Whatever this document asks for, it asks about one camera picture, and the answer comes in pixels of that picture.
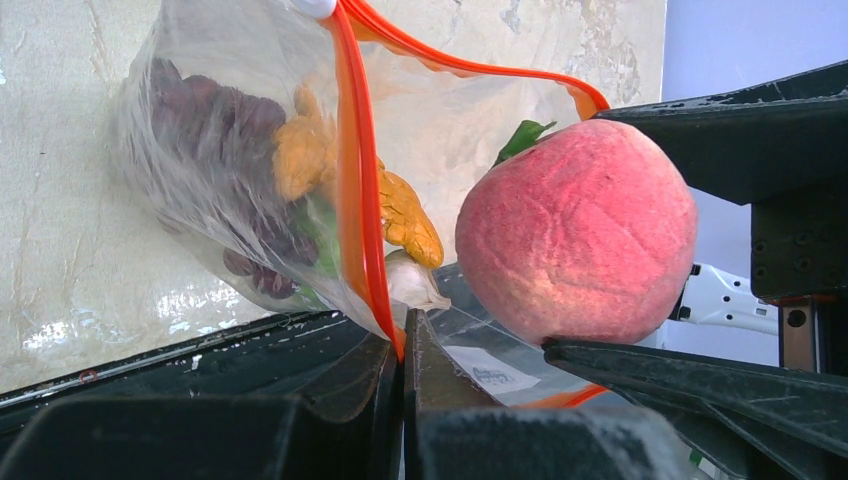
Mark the red grape bunch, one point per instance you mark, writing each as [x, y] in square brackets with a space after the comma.
[224, 137]

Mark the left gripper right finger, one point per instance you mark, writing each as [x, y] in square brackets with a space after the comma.
[456, 430]

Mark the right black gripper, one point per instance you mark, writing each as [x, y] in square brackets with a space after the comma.
[745, 146]

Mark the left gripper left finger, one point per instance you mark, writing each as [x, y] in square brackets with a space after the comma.
[344, 424]

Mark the garlic bulb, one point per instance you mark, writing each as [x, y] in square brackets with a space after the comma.
[412, 284]

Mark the pink peach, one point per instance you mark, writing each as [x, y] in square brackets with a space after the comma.
[588, 235]

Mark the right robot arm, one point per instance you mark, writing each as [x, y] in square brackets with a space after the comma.
[729, 298]

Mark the clear orange zip bag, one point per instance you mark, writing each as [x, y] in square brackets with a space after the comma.
[436, 120]

